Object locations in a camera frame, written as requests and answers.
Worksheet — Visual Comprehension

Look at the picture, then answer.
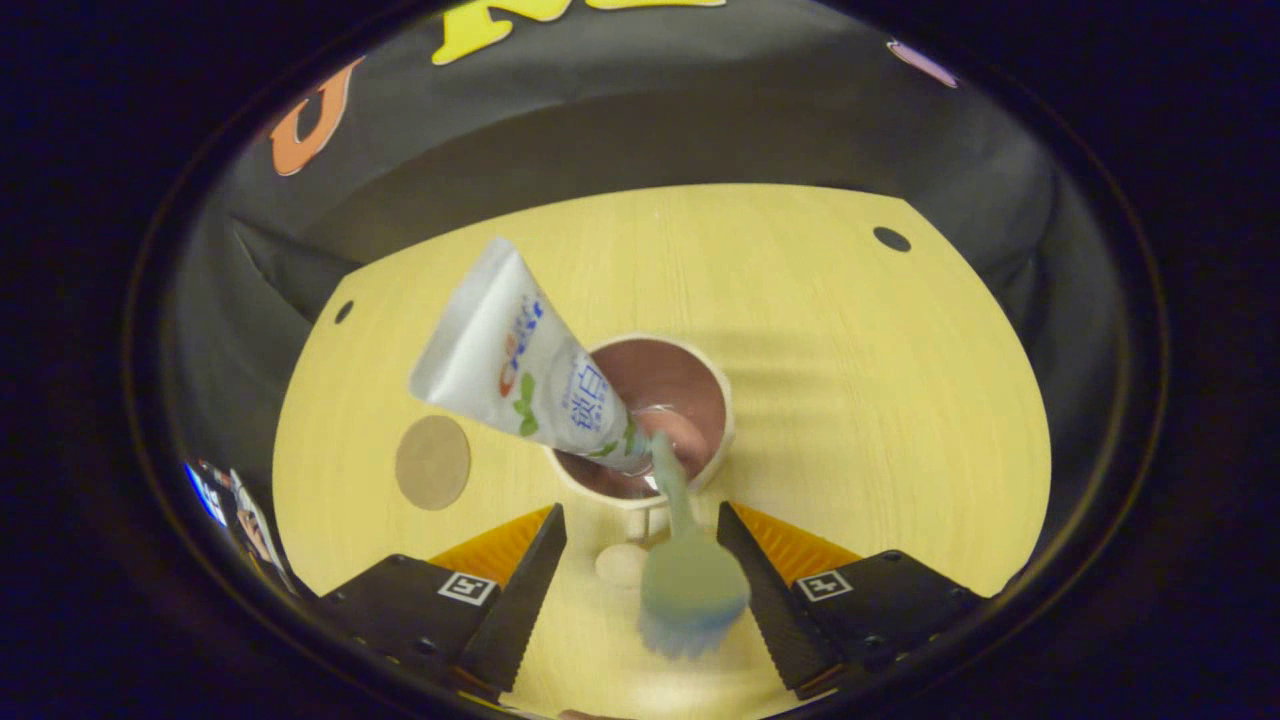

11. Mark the computer monitor screen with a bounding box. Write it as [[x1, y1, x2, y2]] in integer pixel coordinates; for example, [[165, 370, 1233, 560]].
[[185, 461, 233, 528]]

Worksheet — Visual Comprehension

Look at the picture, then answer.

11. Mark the pale green toothbrush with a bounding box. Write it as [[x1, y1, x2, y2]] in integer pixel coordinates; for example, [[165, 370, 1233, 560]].
[[637, 430, 753, 662]]

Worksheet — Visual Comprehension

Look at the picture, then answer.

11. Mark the round brown coaster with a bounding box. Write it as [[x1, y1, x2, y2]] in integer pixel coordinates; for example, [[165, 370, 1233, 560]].
[[394, 415, 472, 512]]

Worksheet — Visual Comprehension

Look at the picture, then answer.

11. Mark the beige cup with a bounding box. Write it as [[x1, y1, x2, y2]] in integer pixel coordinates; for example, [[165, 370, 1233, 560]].
[[545, 333, 737, 591]]

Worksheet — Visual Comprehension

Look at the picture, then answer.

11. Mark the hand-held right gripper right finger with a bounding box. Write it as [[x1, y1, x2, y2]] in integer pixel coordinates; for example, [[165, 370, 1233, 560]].
[[715, 500, 993, 699]]

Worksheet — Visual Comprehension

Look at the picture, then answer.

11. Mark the white desktop device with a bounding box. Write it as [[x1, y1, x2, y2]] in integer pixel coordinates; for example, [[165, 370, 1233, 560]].
[[228, 468, 293, 593]]

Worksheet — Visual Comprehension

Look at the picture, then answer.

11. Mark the white toothpaste tube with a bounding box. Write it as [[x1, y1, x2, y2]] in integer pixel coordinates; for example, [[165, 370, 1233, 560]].
[[408, 237, 657, 477]]

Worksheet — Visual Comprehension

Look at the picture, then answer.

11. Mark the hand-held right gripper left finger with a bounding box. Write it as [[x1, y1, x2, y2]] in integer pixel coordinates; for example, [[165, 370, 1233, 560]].
[[313, 502, 568, 699]]

